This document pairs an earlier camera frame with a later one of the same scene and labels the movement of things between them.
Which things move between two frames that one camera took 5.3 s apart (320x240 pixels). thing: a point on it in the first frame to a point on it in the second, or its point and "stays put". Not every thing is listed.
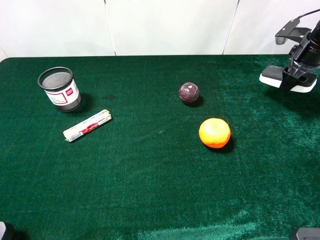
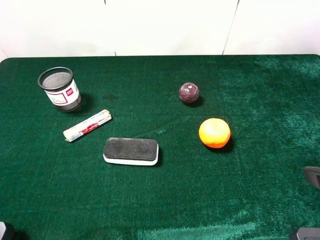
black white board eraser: [272, 75] to [131, 151]
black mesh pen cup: [62, 89] stays put
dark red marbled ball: [189, 92] stays put
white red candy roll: [100, 118] stays put
